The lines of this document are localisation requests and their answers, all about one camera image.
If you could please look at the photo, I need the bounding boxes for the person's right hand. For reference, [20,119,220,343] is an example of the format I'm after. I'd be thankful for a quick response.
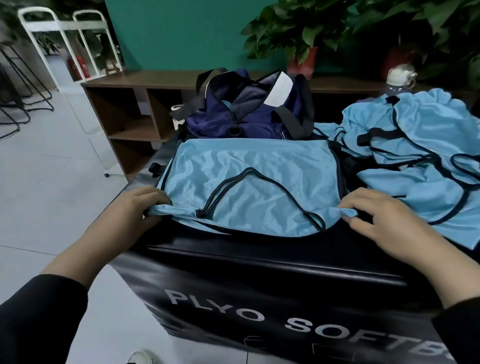
[339,187,451,270]

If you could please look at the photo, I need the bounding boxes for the small white-lidded jar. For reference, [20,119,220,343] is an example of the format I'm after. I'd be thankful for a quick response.
[171,105,186,130]

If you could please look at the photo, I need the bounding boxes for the wooden shelf cabinet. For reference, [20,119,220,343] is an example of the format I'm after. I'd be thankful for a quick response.
[81,71,480,181]

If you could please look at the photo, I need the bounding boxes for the clear bottle silver cap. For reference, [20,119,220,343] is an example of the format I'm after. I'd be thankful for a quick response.
[386,63,419,95]

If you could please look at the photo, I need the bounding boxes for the white wheeled cart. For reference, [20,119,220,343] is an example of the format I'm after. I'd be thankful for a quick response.
[18,7,125,179]

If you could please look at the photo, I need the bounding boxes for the person's left forearm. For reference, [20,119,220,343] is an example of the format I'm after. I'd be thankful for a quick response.
[0,225,132,364]

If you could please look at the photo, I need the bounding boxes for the wooden top black stool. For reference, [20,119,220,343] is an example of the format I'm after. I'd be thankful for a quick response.
[0,41,55,141]

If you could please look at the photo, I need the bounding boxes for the white shoe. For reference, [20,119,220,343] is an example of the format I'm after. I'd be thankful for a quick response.
[127,348,155,364]

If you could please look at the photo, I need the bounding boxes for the black leather bench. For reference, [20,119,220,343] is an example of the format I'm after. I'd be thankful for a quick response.
[108,112,480,364]

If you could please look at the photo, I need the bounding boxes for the white metal rack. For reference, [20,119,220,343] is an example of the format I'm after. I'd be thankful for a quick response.
[0,0,121,76]

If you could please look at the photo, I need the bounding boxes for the navy blue bag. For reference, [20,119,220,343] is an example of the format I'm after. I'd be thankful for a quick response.
[171,67,316,141]

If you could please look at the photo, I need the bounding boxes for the red bottle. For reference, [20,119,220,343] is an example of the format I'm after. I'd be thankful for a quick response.
[69,54,90,81]

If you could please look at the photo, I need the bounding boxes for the person's right forearm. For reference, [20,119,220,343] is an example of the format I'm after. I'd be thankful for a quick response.
[420,240,480,364]

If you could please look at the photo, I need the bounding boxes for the green plant in red pot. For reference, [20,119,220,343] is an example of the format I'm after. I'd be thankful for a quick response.
[348,0,480,95]
[241,0,346,80]

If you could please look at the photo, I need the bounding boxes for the person's left hand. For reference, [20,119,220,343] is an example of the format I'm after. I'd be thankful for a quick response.
[97,187,174,260]

